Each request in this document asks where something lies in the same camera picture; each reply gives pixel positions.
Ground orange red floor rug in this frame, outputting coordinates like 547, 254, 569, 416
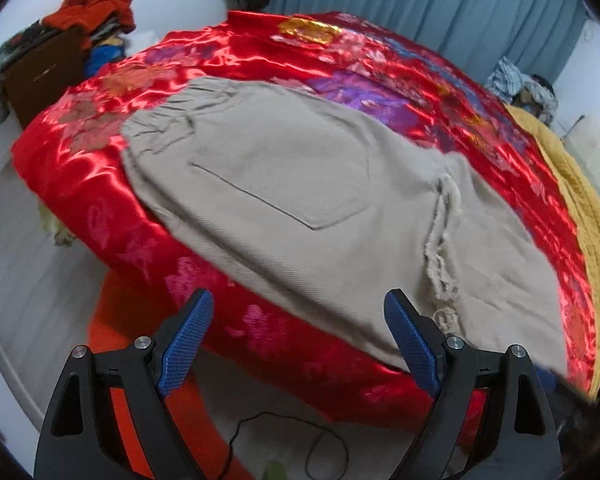
88, 271, 252, 479

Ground striped blue white cloth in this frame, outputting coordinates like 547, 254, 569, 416
484, 56, 558, 126

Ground yellow knitted blanket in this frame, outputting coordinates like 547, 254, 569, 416
506, 105, 600, 398

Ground red floral satin bedspread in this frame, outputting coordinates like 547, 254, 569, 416
10, 10, 598, 453

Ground blue-grey curtain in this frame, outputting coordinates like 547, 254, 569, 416
266, 0, 586, 84

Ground black cable on floor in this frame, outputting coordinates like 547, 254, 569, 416
218, 410, 351, 480

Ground pile of mixed clothes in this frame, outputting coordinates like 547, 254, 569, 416
0, 0, 135, 127

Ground beige pants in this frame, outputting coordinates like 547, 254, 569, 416
121, 77, 567, 372

